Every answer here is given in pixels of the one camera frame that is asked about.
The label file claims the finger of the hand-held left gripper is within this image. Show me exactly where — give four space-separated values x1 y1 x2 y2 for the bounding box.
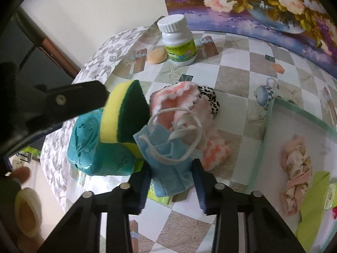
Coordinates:
0 80 108 159

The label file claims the teal plastic toy box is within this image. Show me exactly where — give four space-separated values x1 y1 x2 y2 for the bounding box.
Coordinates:
67 108 137 176

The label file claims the white tray teal rim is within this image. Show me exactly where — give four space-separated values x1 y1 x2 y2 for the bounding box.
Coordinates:
247 96 337 253

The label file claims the beige powder puff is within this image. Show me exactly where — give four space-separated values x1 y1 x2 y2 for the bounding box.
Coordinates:
147 48 168 64

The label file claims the pink white knitted cloth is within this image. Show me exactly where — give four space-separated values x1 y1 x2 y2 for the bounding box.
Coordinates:
149 82 232 170

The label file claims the pink floral scrunchie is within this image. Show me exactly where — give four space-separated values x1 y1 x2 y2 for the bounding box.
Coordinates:
279 135 313 215

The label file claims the yellow green sponge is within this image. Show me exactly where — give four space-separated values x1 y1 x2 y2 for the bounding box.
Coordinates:
100 79 151 161

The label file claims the cream ring-shaped object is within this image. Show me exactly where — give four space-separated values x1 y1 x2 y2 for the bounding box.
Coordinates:
14 188 43 238

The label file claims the blue face mask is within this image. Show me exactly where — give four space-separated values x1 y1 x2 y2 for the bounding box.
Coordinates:
133 108 204 198

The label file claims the white bottle green label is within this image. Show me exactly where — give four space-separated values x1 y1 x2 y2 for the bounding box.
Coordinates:
157 14 197 66

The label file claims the leopard print scrunchie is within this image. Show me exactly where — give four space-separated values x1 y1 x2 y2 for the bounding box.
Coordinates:
196 85 221 118

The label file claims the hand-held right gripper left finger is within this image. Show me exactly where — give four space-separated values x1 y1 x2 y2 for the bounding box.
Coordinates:
37 168 153 253

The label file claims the flower painting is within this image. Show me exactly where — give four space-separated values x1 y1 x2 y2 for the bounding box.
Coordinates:
159 0 337 81

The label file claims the green cloth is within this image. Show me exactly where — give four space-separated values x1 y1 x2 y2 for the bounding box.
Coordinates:
296 171 337 245

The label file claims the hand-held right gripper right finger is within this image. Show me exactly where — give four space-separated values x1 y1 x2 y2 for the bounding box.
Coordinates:
191 158 307 253

